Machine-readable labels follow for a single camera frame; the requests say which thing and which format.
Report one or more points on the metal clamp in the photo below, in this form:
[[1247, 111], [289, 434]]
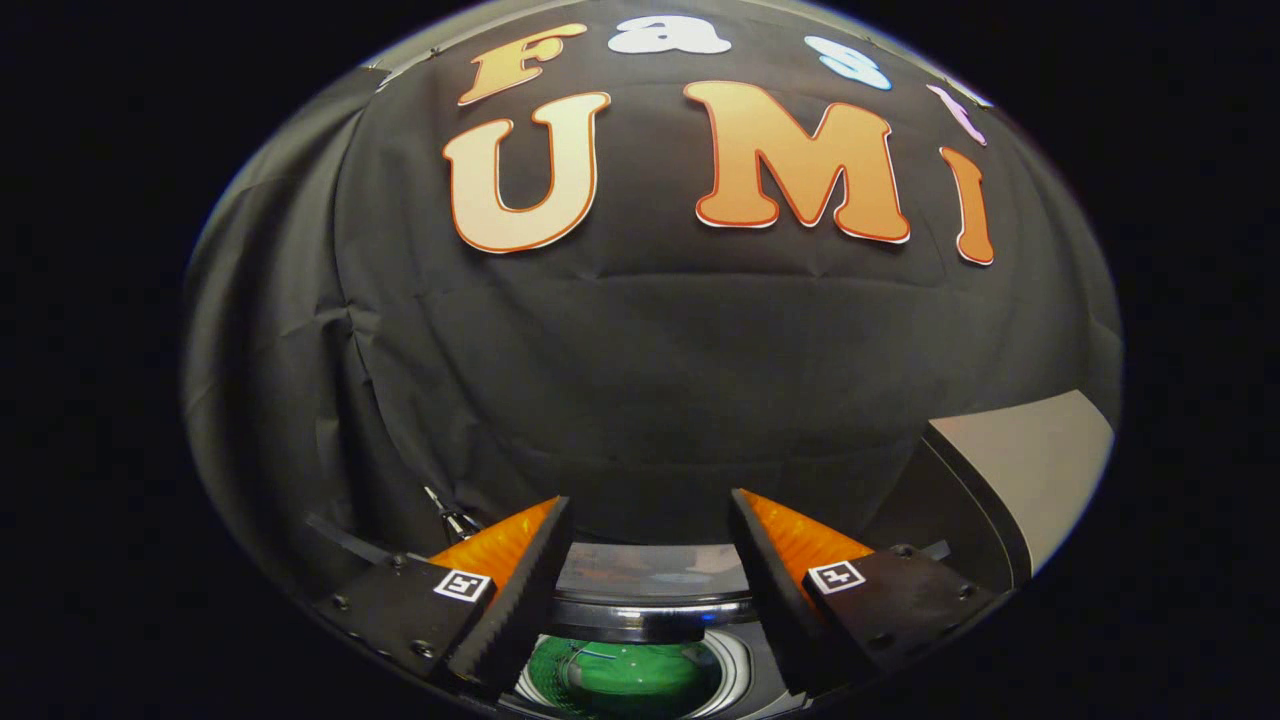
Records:
[[452, 520]]

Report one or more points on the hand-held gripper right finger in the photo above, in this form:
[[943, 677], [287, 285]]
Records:
[[780, 610]]

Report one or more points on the black backdrop cloth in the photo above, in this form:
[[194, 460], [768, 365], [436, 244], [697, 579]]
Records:
[[640, 400]]

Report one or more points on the grey metal cabinet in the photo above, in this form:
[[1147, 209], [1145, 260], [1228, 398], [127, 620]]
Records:
[[1040, 460]]

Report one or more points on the black washing machine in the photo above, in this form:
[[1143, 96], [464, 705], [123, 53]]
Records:
[[745, 665]]

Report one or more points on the green shirt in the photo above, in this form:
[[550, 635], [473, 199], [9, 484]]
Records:
[[640, 672]]

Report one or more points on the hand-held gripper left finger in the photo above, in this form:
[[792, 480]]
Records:
[[515, 610]]

